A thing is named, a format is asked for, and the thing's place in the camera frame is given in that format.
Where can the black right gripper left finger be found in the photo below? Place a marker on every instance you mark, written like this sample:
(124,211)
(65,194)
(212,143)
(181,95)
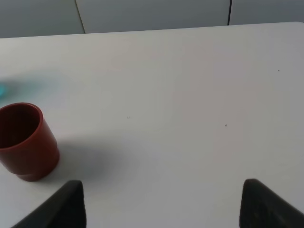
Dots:
(64,209)

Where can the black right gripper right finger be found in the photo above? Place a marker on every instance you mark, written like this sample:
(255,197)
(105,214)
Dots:
(262,208)

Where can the teal translucent plastic cup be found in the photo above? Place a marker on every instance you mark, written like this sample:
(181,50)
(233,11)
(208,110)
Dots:
(3,90)

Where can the red plastic cup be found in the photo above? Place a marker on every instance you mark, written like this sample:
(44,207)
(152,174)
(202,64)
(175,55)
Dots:
(28,148)

